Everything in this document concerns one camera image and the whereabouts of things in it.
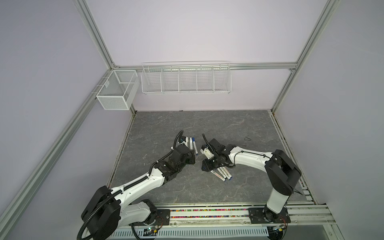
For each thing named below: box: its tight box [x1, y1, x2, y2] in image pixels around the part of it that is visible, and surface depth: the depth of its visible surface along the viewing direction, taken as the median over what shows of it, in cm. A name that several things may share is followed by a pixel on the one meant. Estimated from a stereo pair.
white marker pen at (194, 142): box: [192, 137, 199, 156], surface depth 101 cm
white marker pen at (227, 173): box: [222, 166, 233, 180], surface depth 89 cm
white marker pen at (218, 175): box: [210, 170, 226, 182], surface depth 88 cm
